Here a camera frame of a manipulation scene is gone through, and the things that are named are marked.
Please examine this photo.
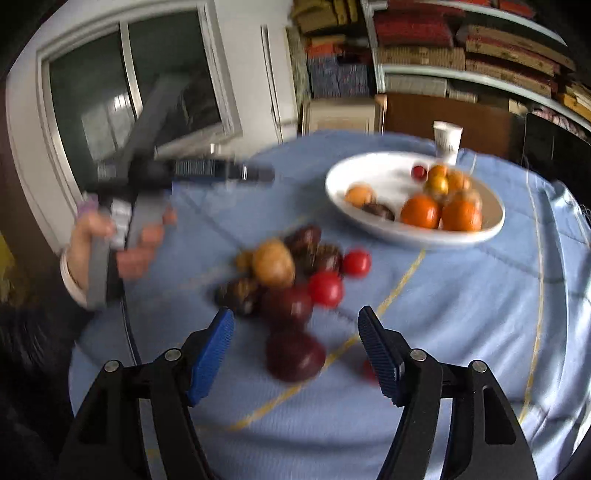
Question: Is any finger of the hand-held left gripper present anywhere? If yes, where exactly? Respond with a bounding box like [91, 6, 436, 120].
[228, 164, 276, 184]
[172, 158, 234, 180]

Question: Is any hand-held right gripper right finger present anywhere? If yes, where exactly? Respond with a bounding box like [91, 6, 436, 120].
[358, 306, 539, 480]

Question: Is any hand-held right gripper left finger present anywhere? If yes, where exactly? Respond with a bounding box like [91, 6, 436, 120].
[58, 308, 236, 480]

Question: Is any dark purple passion fruit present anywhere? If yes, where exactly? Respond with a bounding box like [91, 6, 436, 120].
[362, 202, 396, 221]
[314, 244, 343, 275]
[215, 277, 264, 317]

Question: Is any dark red plum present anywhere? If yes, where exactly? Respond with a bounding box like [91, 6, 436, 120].
[284, 224, 322, 252]
[262, 285, 314, 326]
[265, 329, 327, 383]

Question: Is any streaked orange fruit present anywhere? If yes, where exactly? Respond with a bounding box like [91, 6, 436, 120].
[345, 183, 376, 207]

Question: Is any white plate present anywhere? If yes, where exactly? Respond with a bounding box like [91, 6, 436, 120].
[324, 152, 506, 250]

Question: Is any orange mandarin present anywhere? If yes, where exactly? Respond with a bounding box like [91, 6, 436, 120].
[400, 194, 443, 230]
[442, 199, 483, 232]

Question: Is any person's left forearm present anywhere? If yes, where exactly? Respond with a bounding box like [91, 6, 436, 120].
[0, 244, 98, 416]

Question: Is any person's left hand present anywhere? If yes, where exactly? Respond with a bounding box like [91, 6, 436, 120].
[65, 203, 178, 289]

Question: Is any blue checked tablecloth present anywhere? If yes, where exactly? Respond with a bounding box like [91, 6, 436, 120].
[68, 130, 591, 480]

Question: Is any dark white-framed window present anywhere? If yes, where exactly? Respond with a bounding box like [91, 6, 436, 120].
[7, 0, 243, 250]

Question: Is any light wooden framed panel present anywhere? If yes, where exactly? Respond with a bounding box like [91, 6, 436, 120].
[300, 95, 386, 136]

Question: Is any green patterned board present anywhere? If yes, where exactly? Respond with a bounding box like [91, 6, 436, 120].
[286, 25, 312, 107]

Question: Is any stack of blue floral boxes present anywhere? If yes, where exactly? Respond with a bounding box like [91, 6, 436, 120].
[305, 34, 375, 99]

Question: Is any brown wooden board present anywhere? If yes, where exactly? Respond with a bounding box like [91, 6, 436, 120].
[383, 92, 527, 158]

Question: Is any stack of yellow boxes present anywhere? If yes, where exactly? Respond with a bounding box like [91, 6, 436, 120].
[291, 0, 361, 35]

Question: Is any white metal shelf rack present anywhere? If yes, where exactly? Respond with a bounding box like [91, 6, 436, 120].
[360, 0, 591, 121]

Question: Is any printed paper cup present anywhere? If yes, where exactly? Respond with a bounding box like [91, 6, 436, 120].
[433, 121, 464, 166]

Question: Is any stack of patterned flat boxes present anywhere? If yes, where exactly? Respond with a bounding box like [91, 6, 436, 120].
[374, 0, 591, 121]

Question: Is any pink floral cloth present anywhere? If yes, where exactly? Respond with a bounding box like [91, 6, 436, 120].
[531, 105, 591, 134]

